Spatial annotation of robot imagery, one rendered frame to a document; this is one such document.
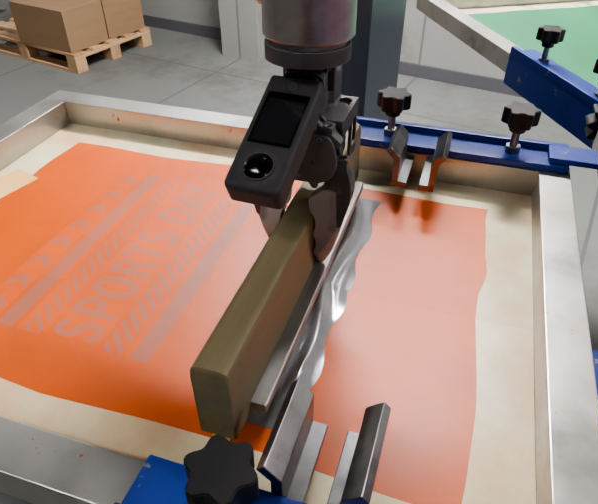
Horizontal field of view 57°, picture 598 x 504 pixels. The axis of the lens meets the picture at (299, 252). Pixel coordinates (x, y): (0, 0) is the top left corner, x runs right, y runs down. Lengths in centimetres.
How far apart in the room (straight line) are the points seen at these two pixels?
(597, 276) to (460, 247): 169
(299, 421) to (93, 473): 15
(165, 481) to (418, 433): 20
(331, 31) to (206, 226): 32
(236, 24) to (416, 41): 121
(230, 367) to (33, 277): 33
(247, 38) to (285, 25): 359
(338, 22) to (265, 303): 22
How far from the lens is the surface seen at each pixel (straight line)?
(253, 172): 41
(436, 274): 62
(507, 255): 67
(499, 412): 51
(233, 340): 40
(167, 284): 60
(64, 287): 64
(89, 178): 82
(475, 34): 130
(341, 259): 61
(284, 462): 38
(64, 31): 405
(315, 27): 44
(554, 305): 56
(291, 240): 48
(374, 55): 109
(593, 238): 253
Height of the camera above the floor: 135
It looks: 39 degrees down
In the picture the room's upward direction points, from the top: straight up
